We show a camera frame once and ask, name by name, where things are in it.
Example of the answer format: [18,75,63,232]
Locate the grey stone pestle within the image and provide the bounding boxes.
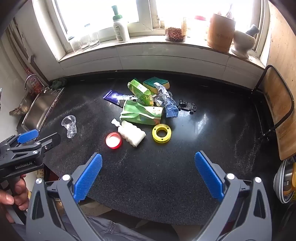
[245,24,259,35]

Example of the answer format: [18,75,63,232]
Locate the purple packet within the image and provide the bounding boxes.
[103,90,137,107]

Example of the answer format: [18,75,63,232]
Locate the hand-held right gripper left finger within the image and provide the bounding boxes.
[26,152,109,241]

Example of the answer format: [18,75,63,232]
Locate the stack of white bowls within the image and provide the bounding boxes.
[273,158,296,204]

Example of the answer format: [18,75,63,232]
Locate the black toy car chassis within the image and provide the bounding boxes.
[176,99,198,114]

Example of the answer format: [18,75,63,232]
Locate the small wooden board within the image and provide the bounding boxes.
[261,68,292,127]

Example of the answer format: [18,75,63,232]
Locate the white pump bottle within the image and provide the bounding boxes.
[111,5,130,43]

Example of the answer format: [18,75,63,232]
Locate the green and yellow sponge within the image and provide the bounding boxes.
[143,77,171,93]

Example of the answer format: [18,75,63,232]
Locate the clear drinking glass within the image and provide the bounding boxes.
[69,37,82,54]
[80,35,91,50]
[88,32,101,47]

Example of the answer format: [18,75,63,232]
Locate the bamboo utensil holder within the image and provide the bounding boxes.
[206,13,236,53]

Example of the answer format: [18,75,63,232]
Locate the person's grey trousers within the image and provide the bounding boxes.
[11,209,178,241]

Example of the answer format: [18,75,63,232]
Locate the chrome faucet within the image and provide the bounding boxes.
[24,75,44,93]

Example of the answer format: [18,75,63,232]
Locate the person's left hand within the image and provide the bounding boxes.
[0,173,30,223]

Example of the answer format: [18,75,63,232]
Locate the large wooden cutting board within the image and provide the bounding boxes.
[266,2,296,161]

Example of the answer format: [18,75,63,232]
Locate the stainless steel sink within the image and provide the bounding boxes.
[16,87,65,137]

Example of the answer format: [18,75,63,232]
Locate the jar of dried chili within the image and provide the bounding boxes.
[165,16,187,42]

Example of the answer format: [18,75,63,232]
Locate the yellow tape ring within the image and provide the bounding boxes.
[152,124,171,142]

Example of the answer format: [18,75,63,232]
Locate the crushed white plastic bottle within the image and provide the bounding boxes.
[111,118,147,147]

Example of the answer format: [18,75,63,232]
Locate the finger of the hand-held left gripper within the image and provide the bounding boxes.
[7,133,62,160]
[5,129,40,149]

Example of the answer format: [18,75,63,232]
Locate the blue wrapper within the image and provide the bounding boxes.
[165,98,179,118]

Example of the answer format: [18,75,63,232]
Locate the red round lid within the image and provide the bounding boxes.
[106,132,122,149]

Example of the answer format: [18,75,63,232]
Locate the green snack bag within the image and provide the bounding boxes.
[120,100,164,127]

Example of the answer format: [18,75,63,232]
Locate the clear plastic cup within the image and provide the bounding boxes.
[61,115,78,139]

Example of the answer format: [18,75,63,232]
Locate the red-lidded clear jar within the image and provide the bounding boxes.
[188,15,207,39]

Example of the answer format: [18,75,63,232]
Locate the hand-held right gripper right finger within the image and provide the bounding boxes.
[194,151,271,241]

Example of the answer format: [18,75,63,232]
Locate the red printed packet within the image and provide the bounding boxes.
[30,77,45,93]

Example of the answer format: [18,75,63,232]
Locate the green paper carton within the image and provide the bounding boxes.
[128,79,156,106]

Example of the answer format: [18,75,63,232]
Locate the green rag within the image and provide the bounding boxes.
[50,78,67,90]

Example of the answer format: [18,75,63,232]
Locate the white stone mortar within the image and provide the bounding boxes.
[231,30,256,58]

